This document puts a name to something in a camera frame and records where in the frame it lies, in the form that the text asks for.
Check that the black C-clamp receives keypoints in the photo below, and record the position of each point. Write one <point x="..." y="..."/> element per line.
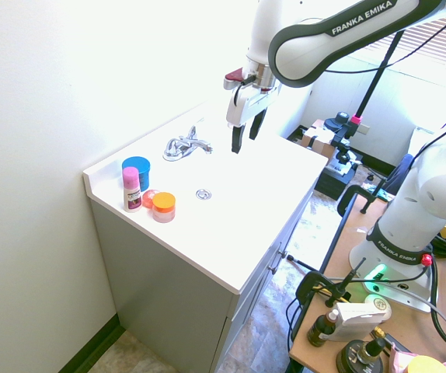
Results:
<point x="353" y="196"/>
<point x="316" y="287"/>

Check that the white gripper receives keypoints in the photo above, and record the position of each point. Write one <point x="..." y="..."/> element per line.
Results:
<point x="245" y="105"/>

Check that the chrome sink faucet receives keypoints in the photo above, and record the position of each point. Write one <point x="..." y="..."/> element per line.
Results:
<point x="186" y="145"/>

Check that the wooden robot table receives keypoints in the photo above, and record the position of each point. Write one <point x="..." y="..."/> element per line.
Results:
<point x="363" y="272"/>

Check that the grey vanity cabinet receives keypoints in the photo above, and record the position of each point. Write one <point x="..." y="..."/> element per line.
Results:
<point x="207" y="295"/>

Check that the white cardboard box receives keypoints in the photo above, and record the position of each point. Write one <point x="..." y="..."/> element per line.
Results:
<point x="357" y="320"/>

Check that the brown cardboard box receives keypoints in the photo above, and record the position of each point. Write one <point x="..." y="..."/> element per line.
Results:
<point x="318" y="141"/>

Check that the window blinds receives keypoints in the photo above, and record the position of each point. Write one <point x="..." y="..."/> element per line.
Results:
<point x="429" y="50"/>

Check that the red wrist camera mount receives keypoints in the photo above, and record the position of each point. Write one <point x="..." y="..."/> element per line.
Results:
<point x="234" y="79"/>

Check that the white round tin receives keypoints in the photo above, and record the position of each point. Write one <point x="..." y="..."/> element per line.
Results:
<point x="378" y="305"/>

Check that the pink jar with orange lid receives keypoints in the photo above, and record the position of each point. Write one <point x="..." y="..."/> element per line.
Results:
<point x="163" y="208"/>

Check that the dark glass dropper bottle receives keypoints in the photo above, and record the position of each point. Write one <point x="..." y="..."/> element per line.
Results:
<point x="322" y="328"/>

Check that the chrome sink drain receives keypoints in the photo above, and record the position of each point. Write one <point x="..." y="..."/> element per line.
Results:
<point x="204" y="194"/>

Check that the white Franka Emika robot arm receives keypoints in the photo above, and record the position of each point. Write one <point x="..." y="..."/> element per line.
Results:
<point x="413" y="202"/>

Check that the black storage case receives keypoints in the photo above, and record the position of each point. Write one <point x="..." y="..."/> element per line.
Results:
<point x="333" y="180"/>

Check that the blue lidded plastic jar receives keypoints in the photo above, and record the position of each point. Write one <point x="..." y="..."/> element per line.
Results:
<point x="139" y="171"/>

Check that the white bottle with pink cap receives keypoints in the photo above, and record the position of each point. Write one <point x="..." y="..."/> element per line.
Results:
<point x="132" y="190"/>

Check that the black round weight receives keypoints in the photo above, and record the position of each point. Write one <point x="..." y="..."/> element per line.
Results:
<point x="359" y="355"/>

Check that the white sink countertop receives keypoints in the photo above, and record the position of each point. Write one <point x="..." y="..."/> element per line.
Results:
<point x="215" y="202"/>

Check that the black camera tripod stand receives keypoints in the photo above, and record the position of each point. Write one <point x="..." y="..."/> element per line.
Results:
<point x="370" y="93"/>

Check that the small red round container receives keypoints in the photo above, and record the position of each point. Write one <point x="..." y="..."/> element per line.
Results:
<point x="149" y="198"/>

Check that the yellow round lid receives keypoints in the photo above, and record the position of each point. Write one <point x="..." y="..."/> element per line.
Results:
<point x="427" y="365"/>

